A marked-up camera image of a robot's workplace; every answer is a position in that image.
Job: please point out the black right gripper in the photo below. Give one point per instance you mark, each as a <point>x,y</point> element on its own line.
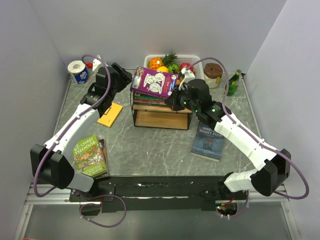
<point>173,100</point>

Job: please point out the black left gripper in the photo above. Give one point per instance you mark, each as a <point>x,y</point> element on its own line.
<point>125,77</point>

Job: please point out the purple back-cover Treehouse book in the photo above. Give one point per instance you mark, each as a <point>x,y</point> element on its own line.
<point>153,83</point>

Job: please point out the green back-cover Treehouse book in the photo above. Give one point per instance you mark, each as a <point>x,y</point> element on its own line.
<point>147,97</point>

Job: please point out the red 13-Storey Treehouse book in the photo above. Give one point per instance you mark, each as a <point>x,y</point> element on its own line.
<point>148,101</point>

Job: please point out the Little Women floral book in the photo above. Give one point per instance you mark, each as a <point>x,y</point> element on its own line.
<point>150,104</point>

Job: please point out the green 65-Storey Treehouse book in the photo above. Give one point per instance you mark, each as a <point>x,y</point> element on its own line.
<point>88,157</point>

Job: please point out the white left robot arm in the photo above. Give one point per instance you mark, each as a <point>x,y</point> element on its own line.
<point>52,161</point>

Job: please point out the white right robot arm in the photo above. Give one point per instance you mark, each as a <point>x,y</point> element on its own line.
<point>270,168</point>

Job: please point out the green toy apple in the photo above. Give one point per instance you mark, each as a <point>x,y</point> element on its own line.
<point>173,68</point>

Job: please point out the yellow orange toy fruit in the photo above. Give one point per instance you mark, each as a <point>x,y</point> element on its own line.
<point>163,69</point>

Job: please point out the orange toy pineapple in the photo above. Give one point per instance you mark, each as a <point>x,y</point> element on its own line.
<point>162,61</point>

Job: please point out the pink toy dragon fruit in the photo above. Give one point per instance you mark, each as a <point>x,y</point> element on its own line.
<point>186,67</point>

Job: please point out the yellow thin book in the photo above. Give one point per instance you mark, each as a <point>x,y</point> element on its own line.
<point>110,115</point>

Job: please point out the white jar brown lid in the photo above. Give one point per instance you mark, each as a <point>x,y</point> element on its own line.
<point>212,74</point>

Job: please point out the toilet paper roll blue wrap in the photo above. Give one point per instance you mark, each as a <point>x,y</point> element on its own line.
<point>78,71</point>

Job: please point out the blue 1984 book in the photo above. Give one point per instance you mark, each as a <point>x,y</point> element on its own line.
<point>207,143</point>

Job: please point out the green glass bottle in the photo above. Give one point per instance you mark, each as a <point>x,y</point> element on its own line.
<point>233,83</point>

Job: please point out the brown book under green one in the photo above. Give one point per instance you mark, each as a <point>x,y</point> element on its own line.
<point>104,153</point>

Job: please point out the black wire wooden shelf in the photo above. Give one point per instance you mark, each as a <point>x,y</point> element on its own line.
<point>159,117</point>

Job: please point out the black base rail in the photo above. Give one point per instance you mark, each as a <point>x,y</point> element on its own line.
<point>138,193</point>

